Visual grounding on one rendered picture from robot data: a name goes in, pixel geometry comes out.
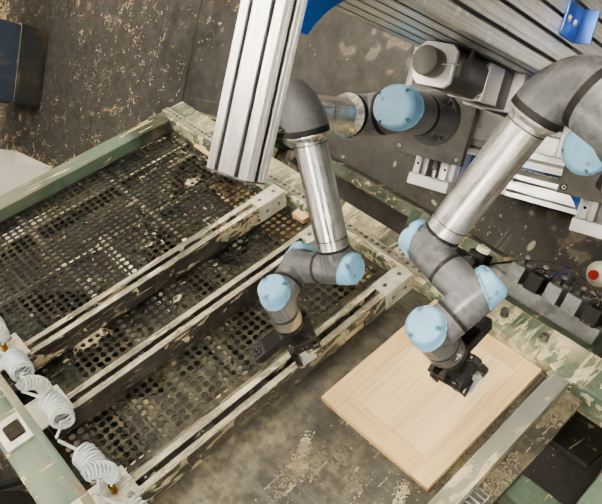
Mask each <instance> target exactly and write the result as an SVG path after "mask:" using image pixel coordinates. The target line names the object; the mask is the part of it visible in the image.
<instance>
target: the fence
mask: <svg viewBox="0 0 602 504"><path fill-rule="evenodd" d="M568 385H569V381H567V380H566V379H564V378H563V377H561V376H560V375H558V374H557V373H555V372H552V373H551V374H550V375H549V376H548V377H547V378H546V379H545V380H544V381H543V382H542V383H541V384H540V385H539V387H538V388H537V389H536V390H535V391H534V392H533V393H532V394H531V395H530V396H529V397H528V398H527V399H526V400H525V401H524V402H523V403H522V404H521V406H520V407H519V408H518V409H517V410H516V411H515V412H514V413H513V414H512V415H511V416H510V417H509V418H508V419H507V420H506V421H505V422H504V424H503V425H502V426H501V427H500V428H499V429H498V430H497V431H496V432H495V433H494V434H493V435H492V436H491V437H490V438H489V439H488V440H487V441H486V443H485V444H484V445H483V446H482V447H481V448H480V449H479V450H478V451H477V452H476V453H475V454H474V455H473V456H472V457H471V458H470V459H469V461H468V462H467V463H466V464H465V465H464V466H463V467H462V468H461V469H460V470H459V471H458V472H457V473H456V474H455V475H454V476H453V477H452V478H451V480H450V481H449V482H448V483H447V484H446V485H445V486H444V487H443V488H442V489H441V490H440V491H439V492H438V493H437V494H436V495H435V496H434V498H433V499H432V500H431V501H430V502H429V503H428V504H460V503H461V502H462V501H463V500H464V499H465V498H466V496H467V495H468V494H469V493H470V492H471V491H472V490H473V489H474V488H475V487H476V485H478V487H479V486H480V485H481V483H482V482H483V481H484V480H485V479H486V478H487V477H488V476H489V475H490V474H491V472H492V471H493V470H494V469H495V468H496V467H497V466H498V465H499V464H500V463H501V462H502V460H503V459H504V458H505V457H506V456H507V455H508V454H509V453H510V452H511V451H512V449H513V448H514V447H515V446H516V445H517V444H518V443H519V442H520V441H521V440H522V438H523V437H524V436H525V435H526V434H527V433H528V432H529V431H530V430H531V429H532V428H533V426H534V425H535V424H536V423H537V422H538V421H539V420H540V419H541V418H542V417H543V415H544V414H545V413H546V412H547V411H548V410H549V409H550V408H551V407H552V406H553V404H554V403H555V402H556V401H557V400H558V399H559V398H560V397H561V396H562V395H563V394H564V392H565V391H566V390H567V387H568Z"/></svg>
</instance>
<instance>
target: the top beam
mask: <svg viewBox="0 0 602 504"><path fill-rule="evenodd" d="M15 412H16V410H15V408H14V407H13V405H12V404H11V403H10V401H9V400H8V399H7V397H6V396H5V394H4V393H3V392H2V390H1V389H0V422H1V421H3V420H4V419H6V418H7V417H9V416H10V415H12V414H13V413H15ZM0 449H1V450H2V452H3V453H4V455H5V456H6V458H7V459H8V461H9V462H10V464H11V465H12V467H13V468H14V470H15V471H16V473H17V475H18V476H19V478H20V479H21V481H22V482H23V484H24V485H25V487H26V488H27V490H28V491H29V493H30V494H31V496H32V497H33V499H34V500H35V502H36V503H37V504H71V503H72V502H73V501H75V500H76V499H77V498H79V497H78V496H77V495H76V493H75V492H74V490H73V489H72V488H71V486H70V485H69V483H68V482H67V481H66V479H65V478H64V477H63V475H62V474H61V472H60V471H59V470H58V468H57V467H56V465H55V464H54V463H53V461H52V460H51V458H50V457H49V456H48V454H47V453H46V451H45V450H44V449H43V447H42V446H41V444H40V443H39V442H38V440H37V439H36V438H35V436H34V437H32V438H31V439H30V440H28V441H27V442H26V443H24V444H23V445H21V446H20V447H18V448H17V449H16V450H14V451H13V452H11V453H10V454H9V453H8V452H7V451H6V449H5V448H4V446H3V445H2V443H1V442H0Z"/></svg>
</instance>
